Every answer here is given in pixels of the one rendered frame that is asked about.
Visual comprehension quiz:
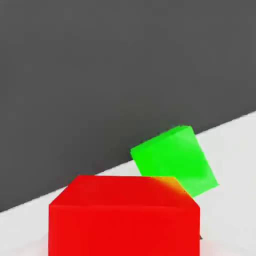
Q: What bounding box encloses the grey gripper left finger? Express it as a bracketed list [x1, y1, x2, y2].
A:
[23, 234, 50, 256]

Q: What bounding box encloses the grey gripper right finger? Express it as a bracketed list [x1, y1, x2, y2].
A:
[199, 233, 226, 256]

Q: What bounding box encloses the small green cube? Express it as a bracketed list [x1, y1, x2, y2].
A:
[129, 124, 220, 199]

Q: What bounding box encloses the small red cube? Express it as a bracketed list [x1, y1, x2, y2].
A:
[48, 174, 201, 256]

